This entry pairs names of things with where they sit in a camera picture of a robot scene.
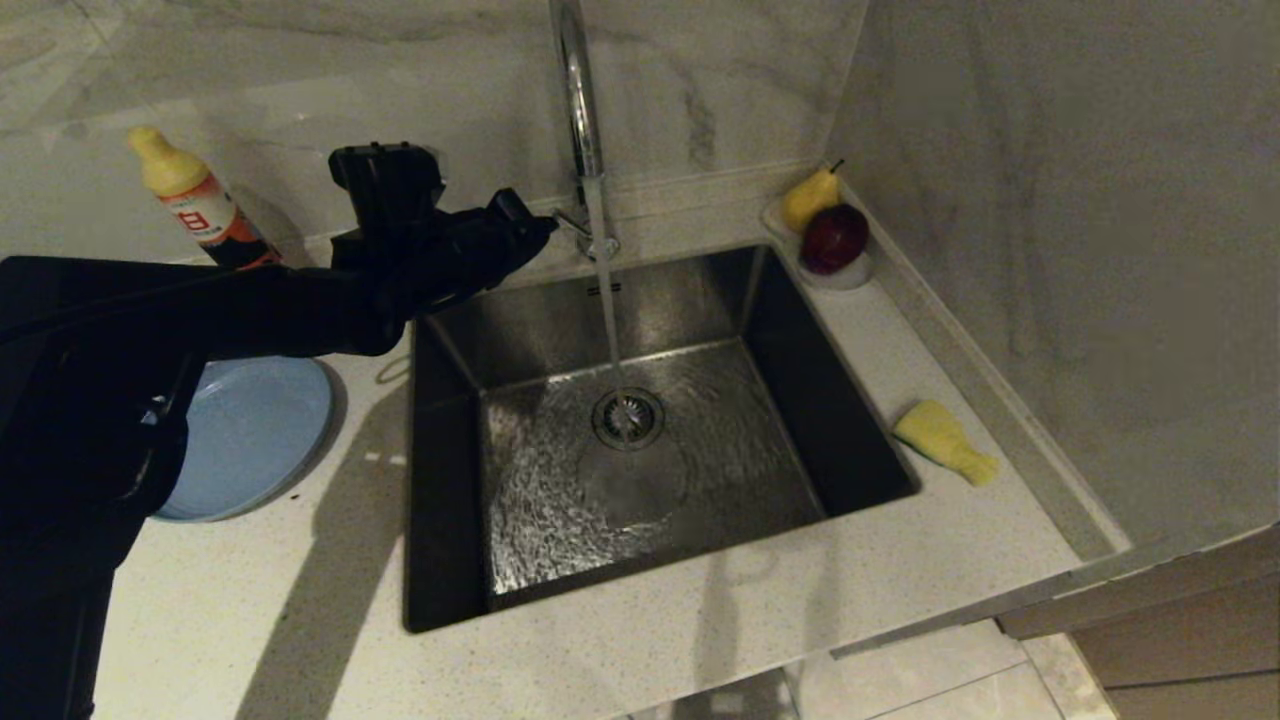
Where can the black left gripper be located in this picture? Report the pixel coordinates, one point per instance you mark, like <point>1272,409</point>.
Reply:
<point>420,260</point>

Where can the chrome faucet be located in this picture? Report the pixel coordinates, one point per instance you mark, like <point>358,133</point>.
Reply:
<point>578,100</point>

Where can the blue plate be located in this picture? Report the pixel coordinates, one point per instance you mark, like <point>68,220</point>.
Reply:
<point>260,440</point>

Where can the yellow sponge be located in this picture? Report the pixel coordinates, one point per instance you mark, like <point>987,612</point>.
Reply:
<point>935,430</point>

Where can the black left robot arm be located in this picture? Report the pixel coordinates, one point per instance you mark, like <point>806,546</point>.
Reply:
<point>150,330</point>

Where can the metal sink drain strainer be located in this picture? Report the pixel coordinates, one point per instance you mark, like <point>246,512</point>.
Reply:
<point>640,420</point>

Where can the stainless steel sink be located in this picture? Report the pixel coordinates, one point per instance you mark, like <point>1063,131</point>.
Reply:
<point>760,480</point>

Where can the running water stream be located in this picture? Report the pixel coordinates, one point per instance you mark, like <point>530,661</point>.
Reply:
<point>605,290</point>

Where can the yellow pear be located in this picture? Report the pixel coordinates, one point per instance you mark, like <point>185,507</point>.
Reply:
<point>805,205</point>

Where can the red apple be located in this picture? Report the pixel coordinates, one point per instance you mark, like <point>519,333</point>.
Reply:
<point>833,240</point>

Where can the small white dish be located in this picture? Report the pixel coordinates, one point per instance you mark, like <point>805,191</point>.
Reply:
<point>850,281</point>

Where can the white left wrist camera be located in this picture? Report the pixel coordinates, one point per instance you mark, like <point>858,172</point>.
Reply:
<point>432,152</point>

